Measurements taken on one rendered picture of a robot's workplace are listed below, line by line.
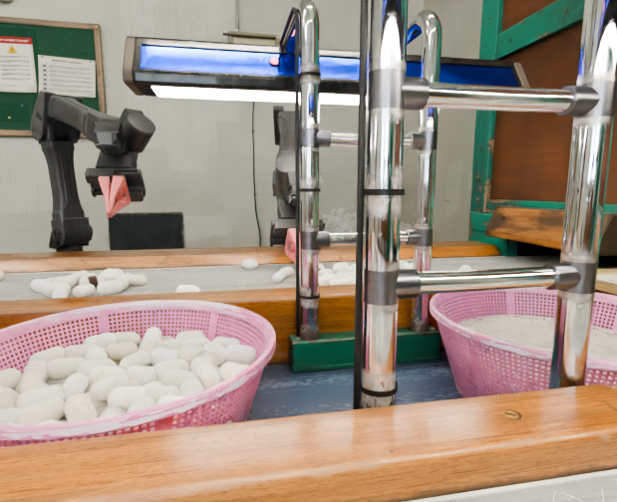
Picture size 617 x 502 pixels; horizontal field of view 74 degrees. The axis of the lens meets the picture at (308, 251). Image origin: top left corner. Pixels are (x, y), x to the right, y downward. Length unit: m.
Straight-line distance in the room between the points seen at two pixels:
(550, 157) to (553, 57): 0.20
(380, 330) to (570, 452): 0.12
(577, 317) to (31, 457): 0.35
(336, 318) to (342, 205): 2.38
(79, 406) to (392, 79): 0.31
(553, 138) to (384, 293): 0.78
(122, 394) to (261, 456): 0.17
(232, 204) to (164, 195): 0.43
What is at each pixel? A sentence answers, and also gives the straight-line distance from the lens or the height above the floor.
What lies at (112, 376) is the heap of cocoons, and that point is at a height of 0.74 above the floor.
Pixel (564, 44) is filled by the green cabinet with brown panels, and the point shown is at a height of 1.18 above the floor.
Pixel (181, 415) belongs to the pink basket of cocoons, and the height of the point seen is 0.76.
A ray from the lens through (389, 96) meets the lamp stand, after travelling 0.26.
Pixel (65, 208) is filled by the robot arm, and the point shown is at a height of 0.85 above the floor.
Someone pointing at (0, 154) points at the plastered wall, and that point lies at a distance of 3.02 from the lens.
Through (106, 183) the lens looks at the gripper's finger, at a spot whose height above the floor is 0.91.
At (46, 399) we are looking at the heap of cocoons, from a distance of 0.38.
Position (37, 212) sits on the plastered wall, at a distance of 2.96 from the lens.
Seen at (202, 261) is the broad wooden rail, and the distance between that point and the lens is 0.88.
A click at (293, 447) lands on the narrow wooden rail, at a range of 0.24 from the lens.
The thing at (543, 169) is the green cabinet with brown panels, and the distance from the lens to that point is 1.02.
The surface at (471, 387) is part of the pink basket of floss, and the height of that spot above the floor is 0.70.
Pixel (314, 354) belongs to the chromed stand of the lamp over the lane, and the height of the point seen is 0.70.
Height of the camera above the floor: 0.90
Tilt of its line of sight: 9 degrees down
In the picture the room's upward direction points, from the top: straight up
